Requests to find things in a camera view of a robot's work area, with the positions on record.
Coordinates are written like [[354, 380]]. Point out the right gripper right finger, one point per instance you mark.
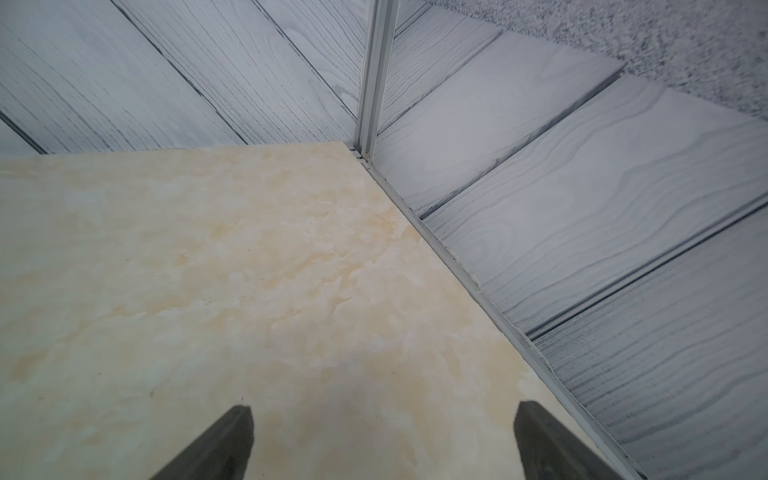
[[548, 450]]

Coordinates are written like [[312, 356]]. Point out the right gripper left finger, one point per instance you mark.
[[221, 452]]

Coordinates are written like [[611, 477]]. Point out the right aluminium frame post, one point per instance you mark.
[[379, 43]]

